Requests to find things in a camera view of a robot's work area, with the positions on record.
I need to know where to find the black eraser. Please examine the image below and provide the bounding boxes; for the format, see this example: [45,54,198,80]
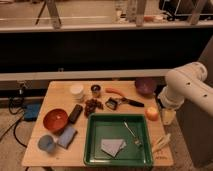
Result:
[69,104,83,123]

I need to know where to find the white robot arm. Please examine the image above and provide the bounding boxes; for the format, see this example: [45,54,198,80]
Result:
[158,62,213,125]

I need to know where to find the green plastic tray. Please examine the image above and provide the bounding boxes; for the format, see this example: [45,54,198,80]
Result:
[84,114,153,167]

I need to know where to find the red yellow apple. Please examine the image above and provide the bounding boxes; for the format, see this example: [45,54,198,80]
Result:
[145,107,158,121]

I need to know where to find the purple bowl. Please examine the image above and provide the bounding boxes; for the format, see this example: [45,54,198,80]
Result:
[135,78,157,95]

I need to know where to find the silver fork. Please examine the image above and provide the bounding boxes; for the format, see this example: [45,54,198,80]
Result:
[124,122,142,147]

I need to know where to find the orange carrot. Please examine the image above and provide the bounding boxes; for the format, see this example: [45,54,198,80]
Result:
[105,88,124,97]

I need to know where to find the grey folded cloth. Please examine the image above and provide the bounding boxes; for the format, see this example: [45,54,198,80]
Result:
[101,139,127,157]

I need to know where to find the small metal tin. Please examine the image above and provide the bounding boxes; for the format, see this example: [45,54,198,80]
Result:
[91,84,101,98]

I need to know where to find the bunch of dark grapes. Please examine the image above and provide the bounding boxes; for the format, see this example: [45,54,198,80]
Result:
[84,99,103,117]

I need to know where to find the white cup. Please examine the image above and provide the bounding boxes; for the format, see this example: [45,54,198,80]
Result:
[70,84,84,101]

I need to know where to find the blue sponge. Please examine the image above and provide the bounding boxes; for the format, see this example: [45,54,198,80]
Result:
[57,126,77,149]

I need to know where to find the red bowl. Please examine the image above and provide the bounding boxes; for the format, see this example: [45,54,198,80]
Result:
[43,109,68,133]

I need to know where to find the blue cup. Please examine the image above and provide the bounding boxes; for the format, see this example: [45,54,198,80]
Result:
[38,135,55,153]

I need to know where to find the blue power box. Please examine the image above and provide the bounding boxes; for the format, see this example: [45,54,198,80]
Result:
[24,103,41,121]

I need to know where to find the black handled peeler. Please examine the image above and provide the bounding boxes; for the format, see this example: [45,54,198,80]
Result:
[105,97,144,110]

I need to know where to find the black cables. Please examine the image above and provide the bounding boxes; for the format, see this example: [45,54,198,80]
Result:
[0,96,28,148]

